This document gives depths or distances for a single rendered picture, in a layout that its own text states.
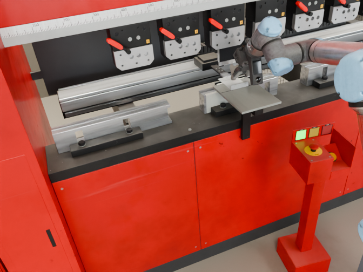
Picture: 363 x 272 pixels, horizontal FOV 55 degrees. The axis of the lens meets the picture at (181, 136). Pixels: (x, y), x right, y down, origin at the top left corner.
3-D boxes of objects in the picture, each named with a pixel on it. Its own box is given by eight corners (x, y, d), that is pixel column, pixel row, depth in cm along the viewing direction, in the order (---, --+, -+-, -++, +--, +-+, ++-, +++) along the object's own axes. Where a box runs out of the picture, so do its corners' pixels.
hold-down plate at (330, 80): (318, 89, 171) (320, 83, 169) (311, 85, 175) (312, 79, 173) (367, 75, 179) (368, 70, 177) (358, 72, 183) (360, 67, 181)
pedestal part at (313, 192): (301, 252, 182) (315, 174, 152) (295, 243, 187) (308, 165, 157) (311, 249, 183) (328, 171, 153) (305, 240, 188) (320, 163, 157)
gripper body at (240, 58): (248, 52, 144) (259, 35, 133) (255, 70, 142) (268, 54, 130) (231, 55, 142) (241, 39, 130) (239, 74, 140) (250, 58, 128)
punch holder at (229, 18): (212, 51, 143) (210, 9, 133) (203, 45, 149) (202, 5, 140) (244, 43, 146) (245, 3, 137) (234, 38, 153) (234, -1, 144)
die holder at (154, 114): (58, 154, 142) (52, 134, 137) (57, 146, 147) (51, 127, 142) (172, 122, 155) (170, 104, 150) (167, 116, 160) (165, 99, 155)
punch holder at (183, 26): (166, 61, 137) (162, 18, 128) (160, 54, 144) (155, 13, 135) (201, 53, 141) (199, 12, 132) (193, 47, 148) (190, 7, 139)
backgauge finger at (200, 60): (215, 82, 161) (215, 72, 158) (194, 63, 181) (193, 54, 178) (239, 76, 164) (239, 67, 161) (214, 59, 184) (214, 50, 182)
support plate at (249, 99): (242, 114, 135) (242, 112, 134) (212, 88, 155) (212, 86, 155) (281, 103, 139) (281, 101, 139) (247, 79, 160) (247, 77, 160)
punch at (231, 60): (219, 67, 152) (219, 46, 147) (217, 65, 153) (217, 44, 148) (239, 62, 155) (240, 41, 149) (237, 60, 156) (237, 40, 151)
